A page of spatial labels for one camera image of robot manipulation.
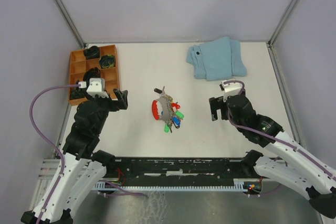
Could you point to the orange compartment tray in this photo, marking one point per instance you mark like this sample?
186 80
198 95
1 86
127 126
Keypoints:
79 65

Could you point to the red handled metal key organizer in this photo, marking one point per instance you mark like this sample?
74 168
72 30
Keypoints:
162 109

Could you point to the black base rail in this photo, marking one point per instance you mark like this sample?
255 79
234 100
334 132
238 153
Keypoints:
178 172

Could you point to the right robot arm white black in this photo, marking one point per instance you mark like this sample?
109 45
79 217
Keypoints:
305 174

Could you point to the folded light blue cloth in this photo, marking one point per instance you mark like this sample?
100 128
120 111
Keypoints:
217 60

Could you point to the blue key tag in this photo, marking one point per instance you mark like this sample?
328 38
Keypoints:
176 122

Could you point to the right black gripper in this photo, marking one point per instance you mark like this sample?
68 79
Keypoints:
216 104

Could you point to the green key tag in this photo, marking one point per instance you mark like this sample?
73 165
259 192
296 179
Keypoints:
169 123

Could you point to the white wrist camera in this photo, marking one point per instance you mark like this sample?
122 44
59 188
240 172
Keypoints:
231 88
94 87

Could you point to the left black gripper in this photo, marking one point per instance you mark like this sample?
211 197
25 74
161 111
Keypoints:
122 102

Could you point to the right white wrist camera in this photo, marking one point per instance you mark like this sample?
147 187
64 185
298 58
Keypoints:
231 88

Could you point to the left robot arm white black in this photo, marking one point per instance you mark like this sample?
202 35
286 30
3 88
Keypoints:
80 167

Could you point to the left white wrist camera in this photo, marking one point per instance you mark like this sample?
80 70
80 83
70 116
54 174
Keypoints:
94 87

